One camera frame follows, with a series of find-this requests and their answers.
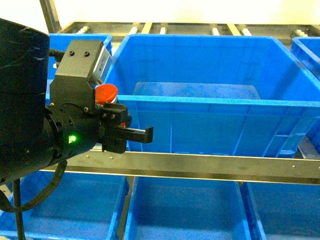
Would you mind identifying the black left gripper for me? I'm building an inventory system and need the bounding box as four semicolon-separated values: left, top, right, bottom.
45;77;154;153

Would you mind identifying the red mushroom push button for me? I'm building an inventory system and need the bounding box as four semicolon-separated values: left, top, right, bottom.
95;83;119;105

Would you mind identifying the large blue storage bin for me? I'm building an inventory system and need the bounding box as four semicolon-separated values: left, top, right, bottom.
105;34;320;158

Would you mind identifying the blue bin lower middle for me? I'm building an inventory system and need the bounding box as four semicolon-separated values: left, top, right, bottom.
123;177;251;240

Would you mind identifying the blue bin lower left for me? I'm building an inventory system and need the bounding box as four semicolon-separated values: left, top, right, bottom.
0;171;130;240

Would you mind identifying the blue bin lower right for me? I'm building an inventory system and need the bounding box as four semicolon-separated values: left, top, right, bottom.
240;182;320;240

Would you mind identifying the blue bin upper right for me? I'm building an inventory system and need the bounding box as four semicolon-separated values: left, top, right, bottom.
290;37;320;152

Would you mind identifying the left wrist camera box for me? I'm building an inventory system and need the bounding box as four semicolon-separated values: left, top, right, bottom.
52;39;113;86

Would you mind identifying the metal shelf rack frame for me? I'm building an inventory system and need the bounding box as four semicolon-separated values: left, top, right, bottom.
39;0;320;240

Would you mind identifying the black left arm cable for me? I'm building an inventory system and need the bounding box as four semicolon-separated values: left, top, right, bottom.
0;159;68;240

